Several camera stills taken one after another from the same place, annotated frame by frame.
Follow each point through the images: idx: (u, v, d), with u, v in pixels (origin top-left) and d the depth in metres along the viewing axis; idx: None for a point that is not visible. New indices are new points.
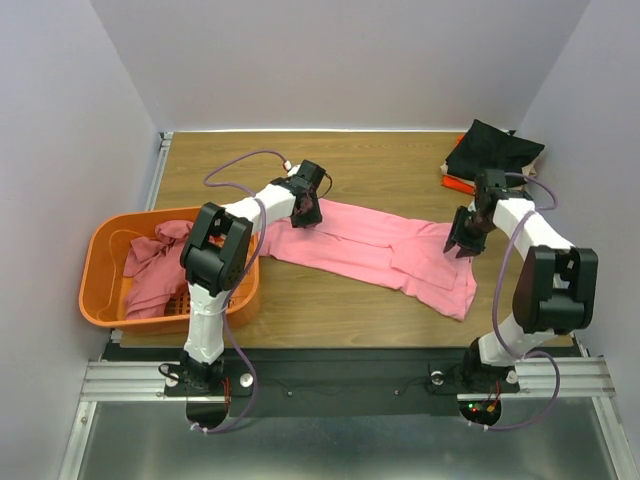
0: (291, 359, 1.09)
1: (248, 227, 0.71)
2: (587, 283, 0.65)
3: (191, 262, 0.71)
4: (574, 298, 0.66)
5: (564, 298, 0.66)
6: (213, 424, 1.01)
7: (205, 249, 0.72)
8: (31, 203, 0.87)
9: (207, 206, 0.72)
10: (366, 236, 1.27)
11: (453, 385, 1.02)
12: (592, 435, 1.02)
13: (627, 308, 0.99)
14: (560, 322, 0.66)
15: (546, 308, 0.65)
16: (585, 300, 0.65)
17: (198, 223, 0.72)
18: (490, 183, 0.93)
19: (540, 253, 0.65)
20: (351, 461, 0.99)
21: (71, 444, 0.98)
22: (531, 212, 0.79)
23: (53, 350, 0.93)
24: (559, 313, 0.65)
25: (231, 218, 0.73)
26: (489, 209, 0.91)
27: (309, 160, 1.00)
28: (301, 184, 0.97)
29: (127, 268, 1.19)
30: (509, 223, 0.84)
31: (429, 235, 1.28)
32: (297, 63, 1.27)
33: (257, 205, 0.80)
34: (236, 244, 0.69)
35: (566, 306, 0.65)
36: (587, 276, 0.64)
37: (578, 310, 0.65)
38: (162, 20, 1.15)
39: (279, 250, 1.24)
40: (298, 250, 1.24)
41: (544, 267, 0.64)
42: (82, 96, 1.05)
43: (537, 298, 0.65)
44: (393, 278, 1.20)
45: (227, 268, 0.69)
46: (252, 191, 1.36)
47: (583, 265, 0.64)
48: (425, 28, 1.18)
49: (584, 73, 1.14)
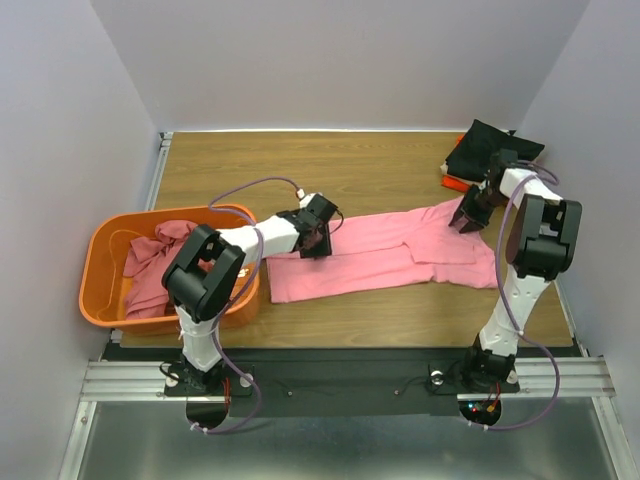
0: (291, 359, 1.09)
1: (239, 256, 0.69)
2: (572, 226, 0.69)
3: (173, 283, 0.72)
4: (558, 242, 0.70)
5: (550, 240, 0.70)
6: (213, 424, 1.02)
7: (190, 272, 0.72)
8: (31, 202, 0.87)
9: (200, 229, 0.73)
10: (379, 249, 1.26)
11: (453, 384, 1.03)
12: (592, 435, 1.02)
13: (627, 309, 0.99)
14: (543, 262, 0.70)
15: (529, 248, 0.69)
16: (568, 242, 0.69)
17: (188, 246, 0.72)
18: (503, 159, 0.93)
19: (532, 197, 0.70)
20: (351, 461, 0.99)
21: (71, 444, 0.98)
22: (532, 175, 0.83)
23: (53, 351, 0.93)
24: (544, 250, 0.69)
25: (223, 244, 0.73)
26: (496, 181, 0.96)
27: (318, 196, 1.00)
28: (309, 219, 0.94)
29: (127, 268, 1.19)
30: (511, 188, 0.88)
31: (432, 220, 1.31)
32: (297, 63, 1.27)
33: (255, 235, 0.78)
34: (223, 272, 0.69)
35: (551, 249, 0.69)
36: (573, 220, 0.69)
37: (561, 252, 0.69)
38: (162, 20, 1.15)
39: (304, 294, 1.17)
40: (321, 286, 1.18)
41: (532, 210, 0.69)
42: (82, 96, 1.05)
43: (524, 236, 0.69)
44: (420, 272, 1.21)
45: (207, 297, 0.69)
46: (249, 203, 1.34)
47: (569, 211, 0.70)
48: (425, 28, 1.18)
49: (584, 74, 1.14)
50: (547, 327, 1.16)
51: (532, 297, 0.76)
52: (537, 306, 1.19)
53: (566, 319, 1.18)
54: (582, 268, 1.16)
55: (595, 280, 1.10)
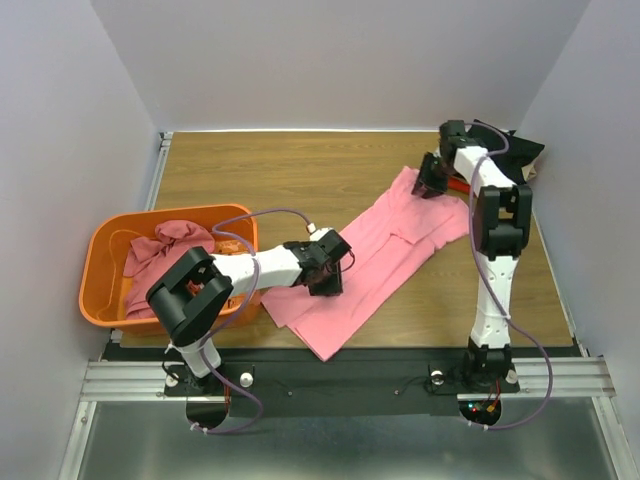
0: (291, 359, 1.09)
1: (224, 290, 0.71)
2: (525, 212, 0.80)
3: (156, 301, 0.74)
4: (515, 225, 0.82)
5: (507, 226, 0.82)
6: (213, 424, 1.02)
7: (175, 293, 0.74)
8: (31, 202, 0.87)
9: (195, 252, 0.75)
10: (381, 261, 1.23)
11: (453, 385, 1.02)
12: (592, 435, 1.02)
13: (627, 309, 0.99)
14: (506, 244, 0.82)
15: (493, 237, 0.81)
16: (522, 226, 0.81)
17: (179, 267, 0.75)
18: (452, 131, 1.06)
19: (490, 192, 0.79)
20: (351, 461, 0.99)
21: (71, 443, 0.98)
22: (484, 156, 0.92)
23: (53, 351, 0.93)
24: (503, 237, 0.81)
25: (214, 271, 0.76)
26: (450, 157, 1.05)
27: (333, 232, 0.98)
28: (317, 254, 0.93)
29: (127, 268, 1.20)
30: (466, 168, 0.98)
31: (396, 200, 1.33)
32: (297, 63, 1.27)
33: (251, 267, 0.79)
34: (203, 303, 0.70)
35: (509, 233, 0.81)
36: (525, 207, 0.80)
37: (518, 235, 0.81)
38: (162, 20, 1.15)
39: (318, 332, 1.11)
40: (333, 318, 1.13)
41: (492, 202, 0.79)
42: (82, 95, 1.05)
43: (487, 225, 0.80)
44: (423, 248, 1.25)
45: (186, 325, 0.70)
46: (249, 204, 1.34)
47: (522, 198, 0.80)
48: (425, 28, 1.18)
49: (584, 74, 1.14)
50: (547, 327, 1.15)
51: (507, 277, 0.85)
52: (537, 306, 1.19)
53: (566, 319, 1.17)
54: (582, 268, 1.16)
55: (595, 280, 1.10)
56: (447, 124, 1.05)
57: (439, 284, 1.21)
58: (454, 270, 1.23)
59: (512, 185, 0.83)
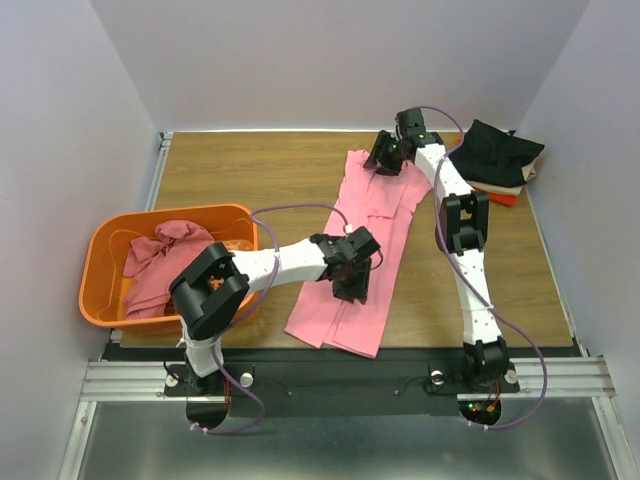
0: (291, 359, 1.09)
1: (241, 289, 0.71)
2: (483, 215, 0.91)
3: (177, 295, 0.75)
4: (475, 226, 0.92)
5: (468, 228, 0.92)
6: (213, 424, 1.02)
7: (195, 288, 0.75)
8: (31, 202, 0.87)
9: (215, 248, 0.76)
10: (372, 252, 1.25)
11: (453, 385, 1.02)
12: (592, 434, 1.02)
13: (627, 308, 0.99)
14: (468, 244, 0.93)
15: (457, 239, 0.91)
16: (481, 228, 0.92)
17: (199, 262, 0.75)
18: (410, 122, 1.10)
19: (451, 202, 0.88)
20: (351, 461, 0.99)
21: (71, 443, 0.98)
22: (442, 159, 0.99)
23: (53, 351, 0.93)
24: (466, 239, 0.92)
25: (233, 269, 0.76)
26: (409, 152, 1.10)
27: (366, 228, 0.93)
28: (345, 250, 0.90)
29: (127, 268, 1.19)
30: (426, 169, 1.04)
31: (353, 188, 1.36)
32: (297, 63, 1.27)
33: (271, 265, 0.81)
34: (220, 301, 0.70)
35: (470, 235, 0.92)
36: (483, 211, 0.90)
37: (479, 236, 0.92)
38: (162, 20, 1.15)
39: (316, 327, 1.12)
40: (327, 313, 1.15)
41: (455, 211, 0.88)
42: (82, 95, 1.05)
43: (452, 230, 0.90)
44: (401, 217, 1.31)
45: (204, 321, 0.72)
46: (249, 204, 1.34)
47: (479, 204, 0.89)
48: (425, 29, 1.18)
49: (584, 74, 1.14)
50: (547, 327, 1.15)
51: (480, 270, 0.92)
52: (537, 306, 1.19)
53: (566, 319, 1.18)
54: (582, 268, 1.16)
55: (596, 280, 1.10)
56: (405, 113, 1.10)
57: (438, 283, 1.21)
58: None
59: (470, 192, 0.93)
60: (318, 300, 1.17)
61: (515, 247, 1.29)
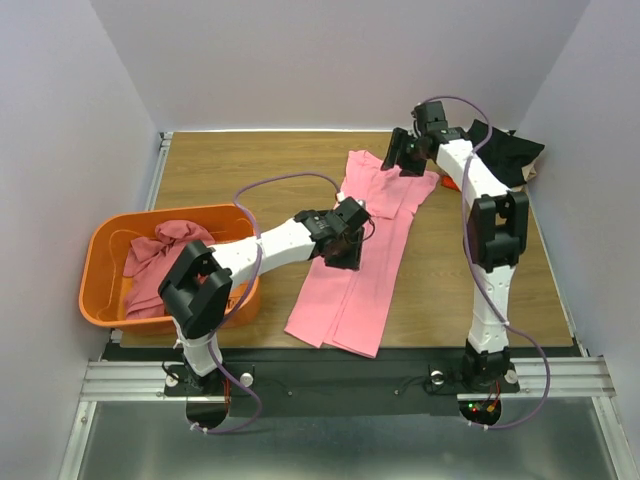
0: (291, 359, 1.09)
1: (224, 284, 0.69)
2: (522, 219, 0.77)
3: (167, 297, 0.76)
4: (511, 234, 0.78)
5: (503, 235, 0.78)
6: (212, 424, 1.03)
7: (183, 289, 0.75)
8: (31, 202, 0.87)
9: (194, 246, 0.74)
10: (370, 250, 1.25)
11: (453, 385, 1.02)
12: (592, 435, 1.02)
13: (627, 309, 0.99)
14: (504, 254, 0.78)
15: (491, 249, 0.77)
16: (520, 235, 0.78)
17: (182, 261, 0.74)
18: (430, 116, 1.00)
19: (485, 204, 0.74)
20: (351, 461, 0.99)
21: (71, 443, 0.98)
22: (471, 156, 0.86)
23: (53, 352, 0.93)
24: (502, 249, 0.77)
25: (214, 264, 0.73)
26: (431, 150, 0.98)
27: (352, 199, 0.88)
28: (334, 223, 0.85)
29: (127, 268, 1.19)
30: (451, 167, 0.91)
31: (354, 189, 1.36)
32: (297, 63, 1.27)
33: (253, 253, 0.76)
34: (204, 300, 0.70)
35: (508, 243, 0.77)
36: (522, 214, 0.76)
37: (516, 244, 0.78)
38: (162, 20, 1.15)
39: (314, 326, 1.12)
40: (326, 313, 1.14)
41: (489, 214, 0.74)
42: (82, 94, 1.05)
43: (486, 238, 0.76)
44: (402, 218, 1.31)
45: (194, 320, 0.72)
46: (248, 203, 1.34)
47: (519, 206, 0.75)
48: (425, 28, 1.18)
49: (584, 74, 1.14)
50: (547, 327, 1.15)
51: (506, 287, 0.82)
52: (538, 306, 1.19)
53: (566, 319, 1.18)
54: (582, 268, 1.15)
55: (596, 280, 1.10)
56: (424, 106, 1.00)
57: (438, 284, 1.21)
58: (454, 270, 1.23)
59: (506, 192, 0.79)
60: (318, 299, 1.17)
61: None
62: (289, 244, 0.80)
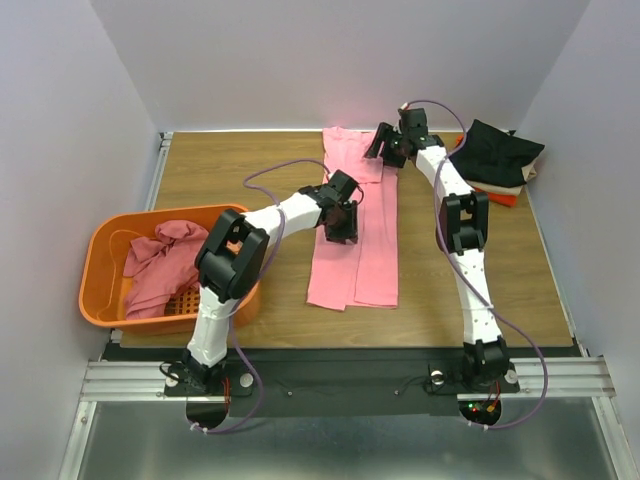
0: (292, 360, 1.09)
1: (264, 239, 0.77)
2: (484, 216, 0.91)
3: (204, 265, 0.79)
4: (475, 226, 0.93)
5: (468, 228, 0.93)
6: (212, 424, 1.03)
7: (220, 255, 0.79)
8: (32, 201, 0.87)
9: (227, 214, 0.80)
10: (370, 221, 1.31)
11: (453, 385, 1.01)
12: (592, 435, 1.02)
13: (628, 309, 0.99)
14: (468, 244, 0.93)
15: (457, 239, 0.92)
16: (482, 228, 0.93)
17: (216, 230, 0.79)
18: (413, 121, 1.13)
19: (451, 203, 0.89)
20: (351, 461, 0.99)
21: (71, 443, 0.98)
22: (442, 162, 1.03)
23: (53, 352, 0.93)
24: (467, 239, 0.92)
25: (248, 229, 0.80)
26: (411, 154, 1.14)
27: (342, 172, 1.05)
28: (330, 194, 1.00)
29: (127, 269, 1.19)
30: (427, 170, 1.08)
31: (336, 163, 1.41)
32: (298, 63, 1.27)
33: (278, 218, 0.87)
34: (249, 256, 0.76)
35: (471, 234, 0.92)
36: (484, 212, 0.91)
37: (479, 236, 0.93)
38: (162, 20, 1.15)
39: (332, 292, 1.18)
40: (343, 278, 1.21)
41: (454, 210, 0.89)
42: (82, 94, 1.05)
43: (453, 230, 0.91)
44: (386, 180, 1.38)
45: (238, 278, 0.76)
46: (249, 203, 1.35)
47: (479, 204, 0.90)
48: (426, 29, 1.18)
49: (585, 74, 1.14)
50: (547, 328, 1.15)
51: (479, 270, 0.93)
52: (537, 306, 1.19)
53: (566, 319, 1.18)
54: (582, 268, 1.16)
55: (596, 281, 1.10)
56: (407, 113, 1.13)
57: (438, 284, 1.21)
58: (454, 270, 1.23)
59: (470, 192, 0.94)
60: (333, 264, 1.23)
61: (514, 247, 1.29)
62: (303, 209, 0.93)
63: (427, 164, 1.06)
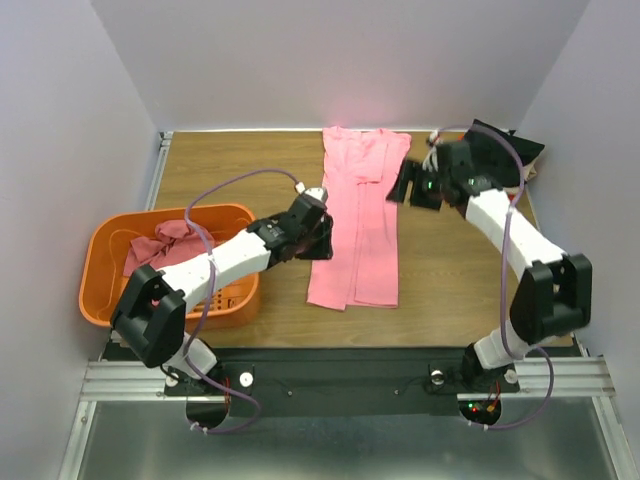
0: (292, 360, 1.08)
1: (178, 305, 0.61)
2: (585, 290, 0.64)
3: (120, 328, 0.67)
4: (570, 304, 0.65)
5: (562, 306, 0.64)
6: (213, 424, 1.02)
7: (137, 317, 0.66)
8: (32, 200, 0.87)
9: (140, 270, 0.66)
10: (370, 221, 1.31)
11: (453, 385, 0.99)
12: (592, 435, 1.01)
13: (627, 309, 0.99)
14: (560, 328, 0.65)
15: (550, 325, 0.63)
16: (583, 306, 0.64)
17: (128, 290, 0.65)
18: (454, 158, 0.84)
19: (541, 277, 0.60)
20: (351, 461, 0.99)
21: (71, 443, 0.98)
22: (510, 212, 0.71)
23: (53, 352, 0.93)
24: (561, 323, 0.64)
25: (167, 288, 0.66)
26: (457, 203, 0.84)
27: (305, 196, 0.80)
28: (288, 229, 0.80)
29: (127, 269, 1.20)
30: (487, 223, 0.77)
31: (337, 162, 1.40)
32: (297, 62, 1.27)
33: (208, 271, 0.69)
34: (159, 328, 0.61)
35: (568, 315, 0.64)
36: (586, 284, 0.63)
37: (580, 316, 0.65)
38: (162, 20, 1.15)
39: (333, 292, 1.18)
40: (343, 277, 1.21)
41: (547, 288, 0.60)
42: (82, 93, 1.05)
43: (543, 314, 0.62)
44: (387, 180, 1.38)
45: (152, 349, 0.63)
46: (249, 203, 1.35)
47: (580, 273, 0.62)
48: (425, 29, 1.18)
49: (585, 73, 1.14)
50: None
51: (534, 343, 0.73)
52: None
53: None
54: None
55: (596, 281, 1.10)
56: (448, 147, 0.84)
57: (438, 284, 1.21)
58: (454, 270, 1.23)
59: (560, 255, 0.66)
60: (333, 264, 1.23)
61: None
62: (244, 256, 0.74)
63: (486, 214, 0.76)
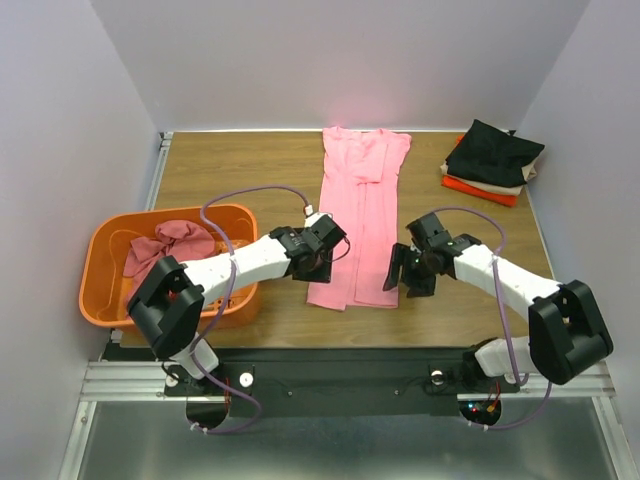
0: (292, 360, 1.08)
1: (197, 299, 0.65)
2: (593, 315, 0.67)
3: (136, 314, 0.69)
4: (588, 334, 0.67)
5: (580, 339, 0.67)
6: (213, 424, 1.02)
7: (153, 306, 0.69)
8: (31, 200, 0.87)
9: (164, 261, 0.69)
10: (371, 221, 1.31)
11: (454, 385, 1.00)
12: (592, 435, 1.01)
13: (627, 310, 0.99)
14: (587, 361, 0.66)
15: (574, 359, 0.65)
16: (599, 332, 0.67)
17: (150, 278, 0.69)
18: (429, 230, 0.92)
19: (546, 312, 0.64)
20: (351, 461, 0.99)
21: (71, 444, 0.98)
22: (495, 260, 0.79)
23: (53, 352, 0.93)
24: (584, 355, 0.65)
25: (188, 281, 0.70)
26: (444, 266, 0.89)
27: (328, 217, 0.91)
28: (309, 241, 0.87)
29: (127, 269, 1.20)
30: (478, 277, 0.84)
31: (338, 162, 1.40)
32: (298, 62, 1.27)
33: (228, 270, 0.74)
34: (176, 318, 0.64)
35: (587, 345, 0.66)
36: (591, 309, 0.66)
37: (599, 343, 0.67)
38: (162, 20, 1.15)
39: (333, 292, 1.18)
40: (343, 278, 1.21)
41: (556, 321, 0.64)
42: (82, 93, 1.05)
43: (564, 350, 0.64)
44: (387, 180, 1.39)
45: (164, 339, 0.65)
46: (249, 203, 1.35)
47: (581, 300, 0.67)
48: (425, 30, 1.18)
49: (585, 73, 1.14)
50: None
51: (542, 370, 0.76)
52: None
53: None
54: (582, 269, 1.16)
55: (596, 281, 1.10)
56: (418, 221, 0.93)
57: (438, 284, 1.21)
58: None
59: (558, 286, 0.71)
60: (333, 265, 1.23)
61: (514, 247, 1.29)
62: (264, 261, 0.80)
63: (475, 268, 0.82)
